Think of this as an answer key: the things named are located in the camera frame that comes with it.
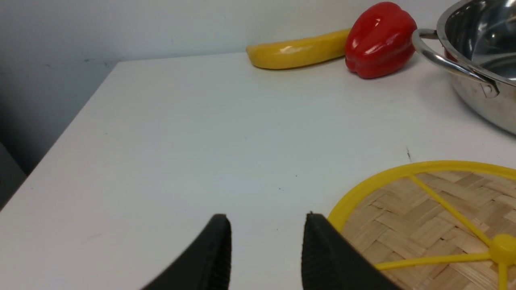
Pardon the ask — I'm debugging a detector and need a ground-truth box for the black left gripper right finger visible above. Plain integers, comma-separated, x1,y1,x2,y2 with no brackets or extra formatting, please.
302,213,399,290

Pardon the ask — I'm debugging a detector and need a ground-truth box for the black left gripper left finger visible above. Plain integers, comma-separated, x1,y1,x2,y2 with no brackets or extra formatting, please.
143,213,232,290

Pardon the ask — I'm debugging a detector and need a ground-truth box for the yellow bamboo steamer lid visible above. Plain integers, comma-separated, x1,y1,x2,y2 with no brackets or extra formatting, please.
328,160,516,290

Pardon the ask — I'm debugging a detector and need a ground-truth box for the stainless steel pot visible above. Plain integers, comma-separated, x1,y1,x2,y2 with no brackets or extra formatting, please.
412,0,516,134

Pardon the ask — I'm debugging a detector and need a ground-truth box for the yellow toy banana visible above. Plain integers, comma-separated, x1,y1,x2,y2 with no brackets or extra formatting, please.
246,29,351,70

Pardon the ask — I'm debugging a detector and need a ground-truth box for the red toy bell pepper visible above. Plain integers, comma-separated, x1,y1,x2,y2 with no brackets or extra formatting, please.
345,2,418,79

